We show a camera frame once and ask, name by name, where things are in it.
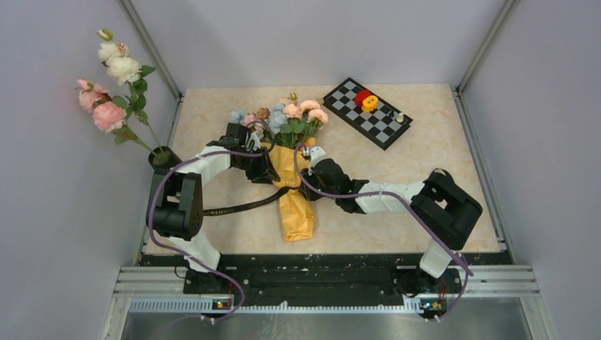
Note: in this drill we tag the black cylindrical vase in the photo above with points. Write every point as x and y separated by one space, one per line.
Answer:
163 158

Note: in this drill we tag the black ribbon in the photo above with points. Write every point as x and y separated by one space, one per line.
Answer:
248 206

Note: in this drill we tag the yellow ring toy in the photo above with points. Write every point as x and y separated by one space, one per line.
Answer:
369 104

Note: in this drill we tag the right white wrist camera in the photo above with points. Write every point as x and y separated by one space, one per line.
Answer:
314 155

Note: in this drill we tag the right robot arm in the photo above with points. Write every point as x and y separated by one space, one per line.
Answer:
444 210

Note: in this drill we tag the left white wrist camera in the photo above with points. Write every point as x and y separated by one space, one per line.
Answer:
253 143

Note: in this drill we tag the orange paper flower bouquet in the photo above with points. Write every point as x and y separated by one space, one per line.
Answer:
288 123

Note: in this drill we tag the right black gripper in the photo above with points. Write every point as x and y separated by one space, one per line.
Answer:
308 195

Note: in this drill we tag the red round toy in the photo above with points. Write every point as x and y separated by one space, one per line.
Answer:
361 96

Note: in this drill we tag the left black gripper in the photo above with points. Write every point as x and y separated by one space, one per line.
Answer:
264 172

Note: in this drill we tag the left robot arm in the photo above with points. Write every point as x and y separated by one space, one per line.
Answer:
175 208

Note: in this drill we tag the black white chessboard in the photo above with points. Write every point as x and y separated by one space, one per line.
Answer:
380 129

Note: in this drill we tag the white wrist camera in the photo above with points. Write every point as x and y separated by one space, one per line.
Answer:
253 143
314 155

